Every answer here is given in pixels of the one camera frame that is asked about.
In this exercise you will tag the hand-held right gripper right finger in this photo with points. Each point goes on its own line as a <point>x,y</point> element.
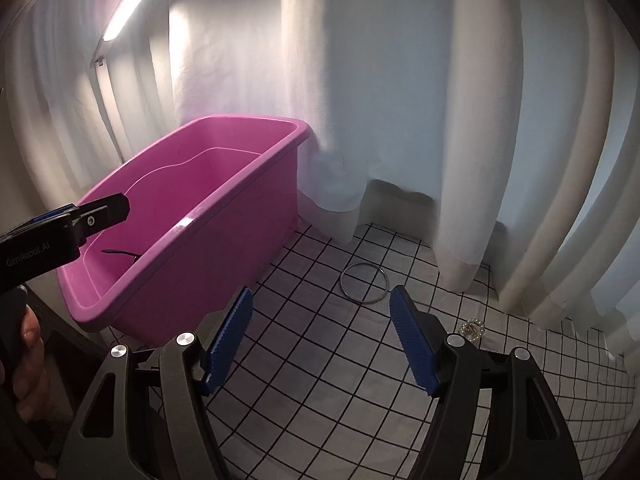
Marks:
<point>412,340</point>

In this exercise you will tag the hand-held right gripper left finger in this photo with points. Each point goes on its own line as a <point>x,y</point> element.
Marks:
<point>227,340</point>

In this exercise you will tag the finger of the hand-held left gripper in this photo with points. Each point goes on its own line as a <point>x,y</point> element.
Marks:
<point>102,215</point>
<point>50,215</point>

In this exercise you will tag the thin black hair clip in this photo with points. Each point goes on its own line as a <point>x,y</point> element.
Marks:
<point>120,252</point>

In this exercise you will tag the thin silver bangle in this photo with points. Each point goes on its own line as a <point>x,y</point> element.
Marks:
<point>362,302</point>

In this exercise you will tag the pink plastic bin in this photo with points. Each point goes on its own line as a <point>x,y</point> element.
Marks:
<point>225,260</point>

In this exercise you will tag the person's left hand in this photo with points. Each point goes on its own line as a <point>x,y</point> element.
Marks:
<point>30,345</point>

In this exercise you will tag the pearl hair claw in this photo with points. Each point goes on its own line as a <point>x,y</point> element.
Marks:
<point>472,329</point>

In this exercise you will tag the black-checked white tablecloth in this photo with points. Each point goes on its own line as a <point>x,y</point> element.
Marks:
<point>325,385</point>

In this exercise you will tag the led light bar lamp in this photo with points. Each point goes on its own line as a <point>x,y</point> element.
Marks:
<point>132,5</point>

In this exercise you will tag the white curtain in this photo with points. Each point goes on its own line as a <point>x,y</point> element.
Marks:
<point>400,85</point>

